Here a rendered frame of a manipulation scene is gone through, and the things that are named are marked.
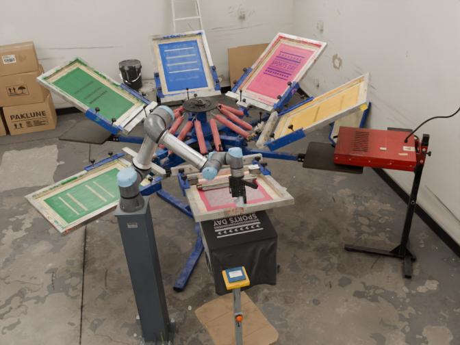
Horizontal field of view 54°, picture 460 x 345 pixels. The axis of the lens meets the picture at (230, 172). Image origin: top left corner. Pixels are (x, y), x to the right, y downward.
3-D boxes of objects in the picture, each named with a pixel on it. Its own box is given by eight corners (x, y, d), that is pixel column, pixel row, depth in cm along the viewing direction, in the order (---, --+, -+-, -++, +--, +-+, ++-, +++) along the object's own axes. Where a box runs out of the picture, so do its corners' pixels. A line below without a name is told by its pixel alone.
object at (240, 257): (278, 285, 306) (279, 236, 283) (213, 299, 298) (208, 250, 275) (276, 282, 308) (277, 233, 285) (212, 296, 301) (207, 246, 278)
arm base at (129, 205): (117, 213, 269) (114, 199, 264) (122, 198, 282) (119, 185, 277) (142, 211, 269) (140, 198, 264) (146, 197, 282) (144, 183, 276)
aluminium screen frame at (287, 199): (294, 204, 264) (294, 198, 263) (195, 222, 254) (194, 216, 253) (257, 168, 338) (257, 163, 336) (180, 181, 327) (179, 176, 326)
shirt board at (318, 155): (364, 155, 377) (365, 146, 373) (361, 181, 345) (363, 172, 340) (211, 139, 412) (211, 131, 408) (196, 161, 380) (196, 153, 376)
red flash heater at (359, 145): (416, 144, 362) (419, 131, 356) (419, 174, 325) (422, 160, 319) (338, 137, 378) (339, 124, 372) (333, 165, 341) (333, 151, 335)
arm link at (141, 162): (121, 179, 275) (148, 110, 242) (133, 166, 287) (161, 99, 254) (138, 189, 275) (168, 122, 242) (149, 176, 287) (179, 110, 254)
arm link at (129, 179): (116, 196, 267) (111, 176, 260) (126, 183, 278) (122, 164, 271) (133, 198, 264) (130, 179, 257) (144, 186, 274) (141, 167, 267)
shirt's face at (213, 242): (277, 236, 284) (277, 235, 283) (209, 250, 276) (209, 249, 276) (256, 194, 323) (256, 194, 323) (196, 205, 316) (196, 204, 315)
